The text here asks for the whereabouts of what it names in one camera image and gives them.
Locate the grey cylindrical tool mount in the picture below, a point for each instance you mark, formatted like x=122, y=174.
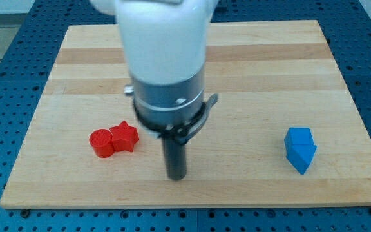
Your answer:
x=173, y=111

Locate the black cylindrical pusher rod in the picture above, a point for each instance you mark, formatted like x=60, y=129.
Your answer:
x=175, y=159

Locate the red star block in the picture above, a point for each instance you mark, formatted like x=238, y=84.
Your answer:
x=124, y=137

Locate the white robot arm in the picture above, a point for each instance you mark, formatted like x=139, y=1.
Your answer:
x=164, y=46

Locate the red cylinder block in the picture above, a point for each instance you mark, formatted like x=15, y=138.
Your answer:
x=100, y=141

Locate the blue cube block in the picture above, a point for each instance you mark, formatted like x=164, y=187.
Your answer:
x=297, y=136

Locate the blue triangular block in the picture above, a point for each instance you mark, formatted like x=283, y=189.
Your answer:
x=300, y=156

